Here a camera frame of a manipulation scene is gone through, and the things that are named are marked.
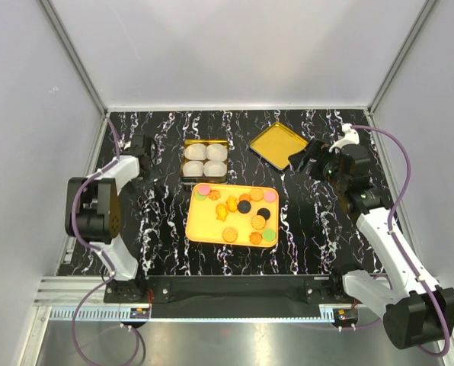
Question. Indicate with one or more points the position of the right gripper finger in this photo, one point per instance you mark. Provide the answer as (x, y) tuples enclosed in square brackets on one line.
[(299, 160), (316, 146)]

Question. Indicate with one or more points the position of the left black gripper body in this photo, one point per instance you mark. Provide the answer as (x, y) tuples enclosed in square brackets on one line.
[(146, 173)]

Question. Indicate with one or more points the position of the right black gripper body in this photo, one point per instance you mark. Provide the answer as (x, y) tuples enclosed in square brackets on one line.
[(326, 166)]

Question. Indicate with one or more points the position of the gold tin lid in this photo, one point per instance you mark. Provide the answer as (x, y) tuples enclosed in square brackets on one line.
[(276, 144)]

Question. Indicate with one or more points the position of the black round cookie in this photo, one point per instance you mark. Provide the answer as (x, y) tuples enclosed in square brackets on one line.
[(264, 212), (244, 206)]

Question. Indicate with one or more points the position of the tan dotted cookie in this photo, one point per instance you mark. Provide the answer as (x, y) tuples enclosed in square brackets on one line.
[(230, 235), (258, 222), (256, 194)]

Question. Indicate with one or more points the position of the orange fish cookie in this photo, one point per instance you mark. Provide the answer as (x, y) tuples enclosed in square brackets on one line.
[(232, 204), (221, 212)]

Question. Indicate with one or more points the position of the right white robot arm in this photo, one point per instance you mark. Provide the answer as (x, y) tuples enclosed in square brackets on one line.
[(413, 306)]

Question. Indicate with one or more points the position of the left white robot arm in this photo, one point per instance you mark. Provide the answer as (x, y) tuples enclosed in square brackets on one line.
[(93, 213)]

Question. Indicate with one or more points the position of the pink round cookie right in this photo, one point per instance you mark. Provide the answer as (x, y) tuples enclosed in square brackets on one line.
[(270, 196)]

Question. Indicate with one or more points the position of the pink round cookie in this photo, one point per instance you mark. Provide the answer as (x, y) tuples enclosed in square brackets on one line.
[(270, 196), (204, 189)]

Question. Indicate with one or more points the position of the white paper cup back-left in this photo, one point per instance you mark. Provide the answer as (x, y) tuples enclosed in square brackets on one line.
[(195, 151)]

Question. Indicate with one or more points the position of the tan dotted cookie top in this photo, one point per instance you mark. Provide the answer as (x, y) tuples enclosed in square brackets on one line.
[(256, 194)]

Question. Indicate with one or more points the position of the white paper cup front-left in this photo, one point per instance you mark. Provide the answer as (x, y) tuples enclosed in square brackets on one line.
[(193, 168)]

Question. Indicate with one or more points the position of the orange swirl cookie centre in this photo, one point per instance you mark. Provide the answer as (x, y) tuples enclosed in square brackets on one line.
[(244, 197)]

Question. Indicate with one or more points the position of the orange swirl cookie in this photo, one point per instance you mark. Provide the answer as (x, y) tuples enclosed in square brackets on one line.
[(255, 238), (214, 195), (244, 197)]

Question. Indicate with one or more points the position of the white paper cup back-right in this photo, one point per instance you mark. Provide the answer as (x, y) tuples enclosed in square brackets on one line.
[(216, 152)]

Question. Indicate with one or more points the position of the pink round cookie left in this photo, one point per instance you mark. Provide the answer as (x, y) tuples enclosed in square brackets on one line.
[(204, 189)]

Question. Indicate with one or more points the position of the green round cookie left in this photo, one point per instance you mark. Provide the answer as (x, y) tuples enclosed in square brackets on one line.
[(200, 197)]

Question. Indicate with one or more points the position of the green round cookie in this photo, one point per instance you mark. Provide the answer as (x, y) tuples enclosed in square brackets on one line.
[(269, 235), (200, 197)]

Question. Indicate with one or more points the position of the green round cookie right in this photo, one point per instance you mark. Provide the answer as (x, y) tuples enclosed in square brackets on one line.
[(269, 235)]

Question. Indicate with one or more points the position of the yellow plastic tray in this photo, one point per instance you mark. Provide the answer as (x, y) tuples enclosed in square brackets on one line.
[(202, 225)]

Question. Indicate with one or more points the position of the orange swirl cookie left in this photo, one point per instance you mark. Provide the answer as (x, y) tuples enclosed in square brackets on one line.
[(214, 195)]

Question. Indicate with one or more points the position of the orange swirl cookie bottom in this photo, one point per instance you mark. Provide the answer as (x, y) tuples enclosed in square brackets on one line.
[(255, 238)]

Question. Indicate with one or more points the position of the tan dotted cookie bottom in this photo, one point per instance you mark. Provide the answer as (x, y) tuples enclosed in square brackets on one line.
[(230, 235)]

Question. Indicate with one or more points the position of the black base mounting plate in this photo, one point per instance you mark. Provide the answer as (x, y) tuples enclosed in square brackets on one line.
[(309, 288)]

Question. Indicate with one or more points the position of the right orange connector board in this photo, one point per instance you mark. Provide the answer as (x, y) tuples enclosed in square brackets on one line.
[(348, 315)]

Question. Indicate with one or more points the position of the orange connector board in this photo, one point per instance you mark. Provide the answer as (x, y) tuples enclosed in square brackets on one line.
[(140, 313), (348, 315)]

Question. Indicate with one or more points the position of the left orange connector board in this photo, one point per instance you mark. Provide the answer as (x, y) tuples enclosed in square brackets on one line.
[(140, 313)]

